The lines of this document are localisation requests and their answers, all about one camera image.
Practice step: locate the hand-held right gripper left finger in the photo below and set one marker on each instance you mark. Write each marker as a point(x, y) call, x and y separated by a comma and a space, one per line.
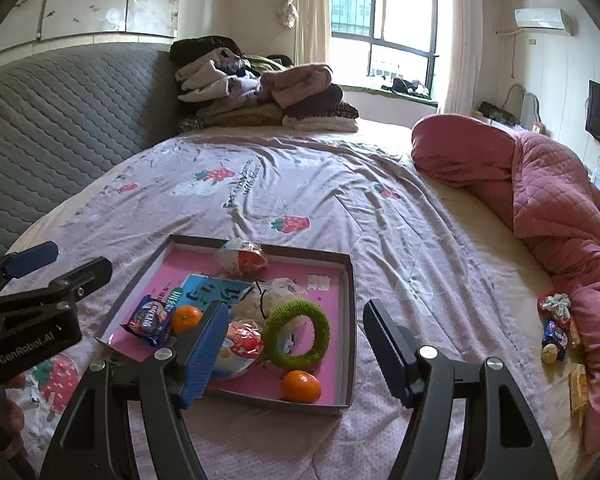
point(207, 355)

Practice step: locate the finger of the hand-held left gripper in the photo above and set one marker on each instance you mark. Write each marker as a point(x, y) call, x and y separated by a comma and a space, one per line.
point(80, 275)
point(30, 259)

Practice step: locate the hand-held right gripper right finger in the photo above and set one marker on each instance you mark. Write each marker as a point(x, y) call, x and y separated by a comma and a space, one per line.
point(387, 340)

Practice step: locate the blue white plastic-wrapped ball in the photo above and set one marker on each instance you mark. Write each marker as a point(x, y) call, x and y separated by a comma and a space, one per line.
point(242, 345)

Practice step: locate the grey cardboard box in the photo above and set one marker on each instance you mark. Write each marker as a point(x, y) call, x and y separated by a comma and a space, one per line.
point(349, 330)

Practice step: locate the orange mandarin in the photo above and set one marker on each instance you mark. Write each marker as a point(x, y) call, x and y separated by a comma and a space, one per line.
point(187, 320)
point(300, 387)

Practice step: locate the blue cookie packet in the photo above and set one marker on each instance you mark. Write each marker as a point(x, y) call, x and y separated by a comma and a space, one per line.
point(150, 322)

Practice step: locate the clear plastic bag bundle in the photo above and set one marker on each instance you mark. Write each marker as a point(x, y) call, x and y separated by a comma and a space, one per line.
point(280, 290)

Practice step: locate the red plastic-wrapped ball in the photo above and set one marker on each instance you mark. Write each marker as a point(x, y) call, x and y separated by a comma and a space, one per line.
point(242, 260)

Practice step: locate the person's left hand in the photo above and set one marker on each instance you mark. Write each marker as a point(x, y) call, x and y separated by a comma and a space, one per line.
point(15, 412)

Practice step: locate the pink and blue book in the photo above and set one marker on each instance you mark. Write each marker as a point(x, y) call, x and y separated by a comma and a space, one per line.
point(325, 320)

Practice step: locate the grey quilted headboard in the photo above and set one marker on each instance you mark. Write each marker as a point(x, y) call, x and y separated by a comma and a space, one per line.
point(55, 135)

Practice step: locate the printed bedsheet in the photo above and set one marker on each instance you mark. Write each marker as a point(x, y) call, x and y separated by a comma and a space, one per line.
point(330, 195)

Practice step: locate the walnut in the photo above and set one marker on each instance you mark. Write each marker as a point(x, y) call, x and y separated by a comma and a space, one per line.
point(550, 355)

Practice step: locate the small blue snack packet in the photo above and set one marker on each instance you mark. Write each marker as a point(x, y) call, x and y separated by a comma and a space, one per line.
point(553, 333)

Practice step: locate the yellow snack packet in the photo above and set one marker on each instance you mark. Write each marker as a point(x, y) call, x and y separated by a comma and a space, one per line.
point(578, 387)
point(575, 334)

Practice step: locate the pink quilt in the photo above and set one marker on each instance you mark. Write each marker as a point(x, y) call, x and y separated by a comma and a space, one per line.
point(545, 185)

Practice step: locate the dark bag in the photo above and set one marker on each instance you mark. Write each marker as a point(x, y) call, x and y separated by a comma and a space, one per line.
point(497, 111)

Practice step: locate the dark clothes heap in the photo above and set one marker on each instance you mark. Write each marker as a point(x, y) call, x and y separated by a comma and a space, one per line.
point(405, 86)

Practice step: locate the pile of folded clothes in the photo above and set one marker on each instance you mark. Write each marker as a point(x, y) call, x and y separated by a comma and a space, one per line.
point(300, 90)

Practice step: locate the window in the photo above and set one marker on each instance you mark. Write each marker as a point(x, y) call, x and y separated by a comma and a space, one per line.
point(405, 65)

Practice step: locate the cream curtain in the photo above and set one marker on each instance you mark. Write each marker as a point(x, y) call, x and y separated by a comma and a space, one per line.
point(462, 35)
point(312, 10)

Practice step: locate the white air conditioner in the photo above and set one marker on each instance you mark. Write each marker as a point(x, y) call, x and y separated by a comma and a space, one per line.
point(540, 19)

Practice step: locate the white wall cabinet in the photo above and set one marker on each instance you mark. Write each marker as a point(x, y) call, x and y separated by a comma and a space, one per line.
point(105, 0)

